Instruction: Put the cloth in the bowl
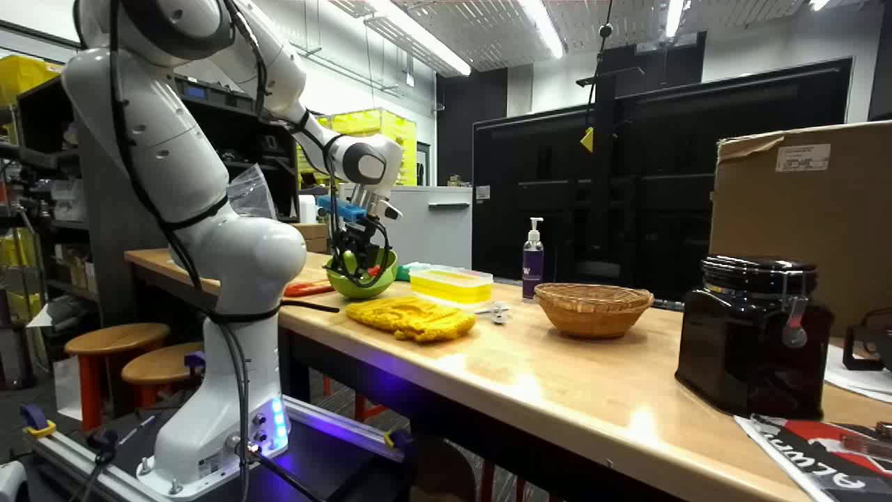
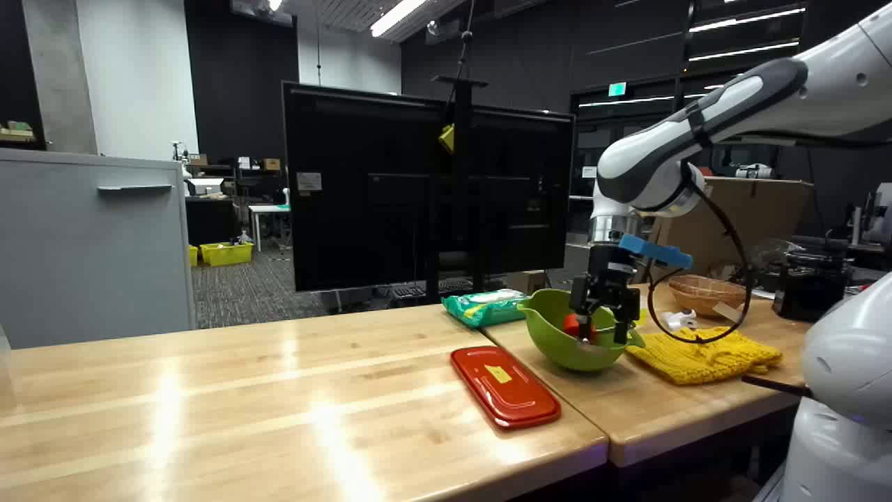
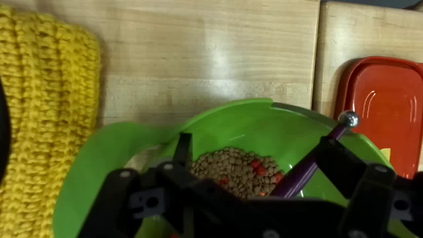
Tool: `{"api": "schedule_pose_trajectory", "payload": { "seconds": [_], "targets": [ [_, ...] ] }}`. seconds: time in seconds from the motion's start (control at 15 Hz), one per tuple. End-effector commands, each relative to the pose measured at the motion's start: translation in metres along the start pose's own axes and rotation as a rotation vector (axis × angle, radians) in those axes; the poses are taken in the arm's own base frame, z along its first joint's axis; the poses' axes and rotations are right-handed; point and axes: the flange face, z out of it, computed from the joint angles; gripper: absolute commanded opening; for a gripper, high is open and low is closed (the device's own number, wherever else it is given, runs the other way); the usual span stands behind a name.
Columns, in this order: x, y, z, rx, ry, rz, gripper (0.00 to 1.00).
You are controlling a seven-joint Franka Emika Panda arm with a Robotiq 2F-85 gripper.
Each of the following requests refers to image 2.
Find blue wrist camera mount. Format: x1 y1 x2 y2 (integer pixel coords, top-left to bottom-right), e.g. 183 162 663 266
617 232 695 273

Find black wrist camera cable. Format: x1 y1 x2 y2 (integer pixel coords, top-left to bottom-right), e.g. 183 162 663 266
647 162 753 346

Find green wipes packet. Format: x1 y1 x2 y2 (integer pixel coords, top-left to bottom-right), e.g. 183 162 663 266
438 286 529 331

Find red rectangular lid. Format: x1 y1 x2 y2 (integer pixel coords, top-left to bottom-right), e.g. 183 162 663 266
449 342 564 431

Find yellow knitted cloth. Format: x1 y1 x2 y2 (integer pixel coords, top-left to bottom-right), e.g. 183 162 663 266
625 324 785 386

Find black monitor stand pole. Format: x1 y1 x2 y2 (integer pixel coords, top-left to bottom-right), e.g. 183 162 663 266
430 0 490 304

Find crumpled clear plastic piece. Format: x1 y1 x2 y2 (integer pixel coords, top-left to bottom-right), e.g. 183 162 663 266
660 306 702 335

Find grey cabinet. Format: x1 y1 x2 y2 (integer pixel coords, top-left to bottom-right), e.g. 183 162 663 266
0 148 197 352

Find yellow floor bin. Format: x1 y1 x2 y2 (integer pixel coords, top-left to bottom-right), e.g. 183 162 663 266
197 240 256 269

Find red toy food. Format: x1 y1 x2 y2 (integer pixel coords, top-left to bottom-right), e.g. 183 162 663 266
557 310 597 342

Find black glass jar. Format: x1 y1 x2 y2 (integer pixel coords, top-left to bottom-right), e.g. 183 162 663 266
773 246 848 324

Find large cardboard box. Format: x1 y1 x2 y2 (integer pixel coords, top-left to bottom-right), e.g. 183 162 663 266
649 176 817 280

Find woven wicker basket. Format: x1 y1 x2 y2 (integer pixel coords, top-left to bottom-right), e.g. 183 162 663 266
665 269 750 321

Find thin black table cable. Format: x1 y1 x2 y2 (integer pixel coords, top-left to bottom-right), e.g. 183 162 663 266
742 374 817 398

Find large black monitor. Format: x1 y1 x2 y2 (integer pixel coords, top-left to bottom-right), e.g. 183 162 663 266
281 80 575 294

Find white background table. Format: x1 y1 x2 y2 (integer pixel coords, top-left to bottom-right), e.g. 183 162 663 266
247 201 293 253

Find green plastic bowl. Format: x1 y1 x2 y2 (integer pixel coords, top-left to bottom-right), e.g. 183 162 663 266
516 283 647 375

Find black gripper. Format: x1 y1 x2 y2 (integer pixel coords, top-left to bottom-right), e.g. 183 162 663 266
569 243 643 346

